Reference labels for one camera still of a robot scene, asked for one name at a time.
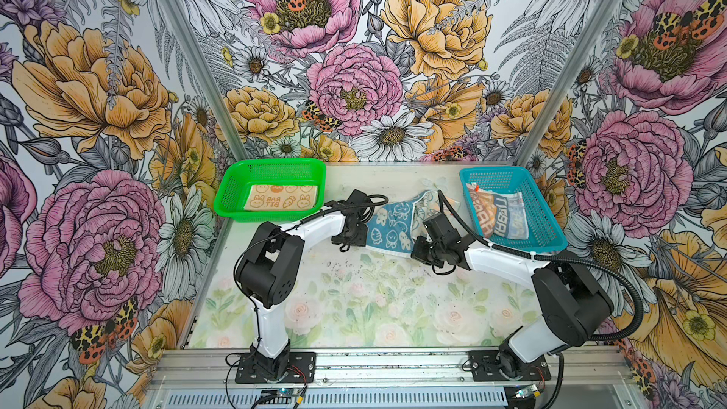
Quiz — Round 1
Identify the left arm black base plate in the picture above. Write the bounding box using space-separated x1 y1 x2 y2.
234 351 317 384

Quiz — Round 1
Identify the aluminium corner post right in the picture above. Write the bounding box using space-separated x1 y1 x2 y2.
513 0 621 167

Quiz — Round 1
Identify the small green circuit board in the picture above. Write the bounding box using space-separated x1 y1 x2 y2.
265 388 305 404

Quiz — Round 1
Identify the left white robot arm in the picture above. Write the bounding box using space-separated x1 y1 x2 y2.
233 189 388 382

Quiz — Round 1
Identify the aluminium front rail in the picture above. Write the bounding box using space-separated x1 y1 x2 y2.
150 346 634 391

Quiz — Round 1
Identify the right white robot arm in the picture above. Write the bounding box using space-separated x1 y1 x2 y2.
411 213 613 380

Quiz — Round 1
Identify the blue bunny towel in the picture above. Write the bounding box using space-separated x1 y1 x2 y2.
365 189 440 258

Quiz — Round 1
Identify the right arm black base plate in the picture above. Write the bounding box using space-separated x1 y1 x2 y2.
467 350 551 382

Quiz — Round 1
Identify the green plastic basket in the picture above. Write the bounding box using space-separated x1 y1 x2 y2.
214 158 327 223

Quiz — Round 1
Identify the orange bunny towel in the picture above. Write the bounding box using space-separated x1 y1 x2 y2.
244 185 318 211

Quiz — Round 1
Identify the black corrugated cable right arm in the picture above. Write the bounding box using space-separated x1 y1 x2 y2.
435 189 645 343

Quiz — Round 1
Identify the teal plastic basket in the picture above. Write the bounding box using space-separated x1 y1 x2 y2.
459 166 568 255

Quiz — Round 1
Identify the white vented cable duct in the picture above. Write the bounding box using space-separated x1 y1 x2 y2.
158 387 509 408

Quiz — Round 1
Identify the aluminium corner post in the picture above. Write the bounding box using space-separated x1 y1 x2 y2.
157 0 251 161
513 0 621 167

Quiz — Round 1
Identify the aluminium corner post left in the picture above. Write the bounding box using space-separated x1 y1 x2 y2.
157 0 251 161

